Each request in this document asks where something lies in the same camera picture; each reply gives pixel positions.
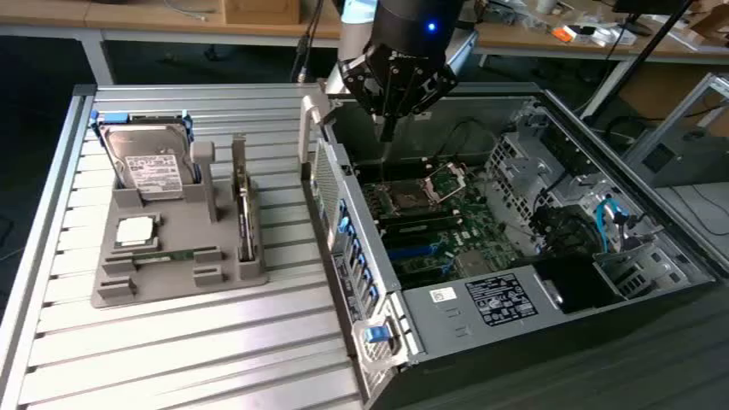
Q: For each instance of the green RAM stick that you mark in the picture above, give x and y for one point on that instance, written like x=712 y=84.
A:
x=165 y=256

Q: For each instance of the RAM stick with white label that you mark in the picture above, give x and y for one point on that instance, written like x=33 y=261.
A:
x=418 y=229

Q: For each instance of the large silver disk bay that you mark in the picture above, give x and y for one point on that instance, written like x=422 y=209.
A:
x=529 y=171

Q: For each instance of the CPU socket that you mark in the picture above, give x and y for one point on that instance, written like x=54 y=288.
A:
x=406 y=198

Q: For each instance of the grey computer tower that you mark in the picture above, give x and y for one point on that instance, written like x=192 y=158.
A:
x=684 y=158

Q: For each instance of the open black PC case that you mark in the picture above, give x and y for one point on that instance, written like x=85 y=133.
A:
x=512 y=363

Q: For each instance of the cluttered wooden desk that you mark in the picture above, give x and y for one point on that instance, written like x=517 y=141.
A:
x=512 y=37

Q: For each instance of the white box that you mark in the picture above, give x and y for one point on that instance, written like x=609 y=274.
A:
x=614 y=37

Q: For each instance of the black monitor with stand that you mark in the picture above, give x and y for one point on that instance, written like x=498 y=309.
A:
x=638 y=26

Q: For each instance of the silver power supply unit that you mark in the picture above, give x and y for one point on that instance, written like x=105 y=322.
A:
x=449 y=324

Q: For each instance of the black tripod pole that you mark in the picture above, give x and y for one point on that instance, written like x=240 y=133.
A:
x=637 y=60

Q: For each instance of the green motherboard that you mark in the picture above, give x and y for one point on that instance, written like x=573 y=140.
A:
x=496 y=230

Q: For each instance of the brown cardboard piece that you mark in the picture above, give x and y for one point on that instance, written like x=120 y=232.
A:
x=712 y=23

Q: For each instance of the brown cardboard box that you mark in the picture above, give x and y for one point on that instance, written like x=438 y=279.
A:
x=256 y=10

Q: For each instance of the graphics card with metal bracket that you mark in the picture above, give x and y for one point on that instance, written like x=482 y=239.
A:
x=245 y=222

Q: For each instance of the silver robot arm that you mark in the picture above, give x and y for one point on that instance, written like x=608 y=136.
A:
x=356 y=38

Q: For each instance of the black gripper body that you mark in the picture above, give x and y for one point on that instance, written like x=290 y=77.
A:
x=409 y=25

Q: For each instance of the grey parts rack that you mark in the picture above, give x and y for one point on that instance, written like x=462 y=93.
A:
x=170 y=282

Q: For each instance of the silver chipset heatsink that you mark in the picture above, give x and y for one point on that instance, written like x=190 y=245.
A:
x=476 y=264

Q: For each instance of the silver socket cover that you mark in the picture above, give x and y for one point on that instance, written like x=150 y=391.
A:
x=436 y=188

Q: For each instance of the small silver disk bay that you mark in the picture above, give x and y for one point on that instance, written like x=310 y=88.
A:
x=632 y=273

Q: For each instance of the silver CPU chip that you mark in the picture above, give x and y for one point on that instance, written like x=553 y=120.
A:
x=134 y=232

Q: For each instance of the blue expansion slot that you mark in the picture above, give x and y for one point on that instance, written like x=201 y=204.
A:
x=409 y=252

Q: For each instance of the wooden desk with grey legs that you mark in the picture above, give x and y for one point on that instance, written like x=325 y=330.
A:
x=56 y=17

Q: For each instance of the grey metal device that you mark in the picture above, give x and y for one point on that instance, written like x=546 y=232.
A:
x=501 y=15

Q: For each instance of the aluminium profile frame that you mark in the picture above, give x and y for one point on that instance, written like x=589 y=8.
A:
x=686 y=102

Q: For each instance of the white mug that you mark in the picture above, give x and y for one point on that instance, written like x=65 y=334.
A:
x=546 y=5

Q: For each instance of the hard disk with blue carrier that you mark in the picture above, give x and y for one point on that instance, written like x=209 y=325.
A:
x=148 y=162

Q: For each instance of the blue case latch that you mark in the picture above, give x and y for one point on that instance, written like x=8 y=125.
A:
x=376 y=334

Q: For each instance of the small orange box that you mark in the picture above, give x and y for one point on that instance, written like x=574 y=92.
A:
x=564 y=34

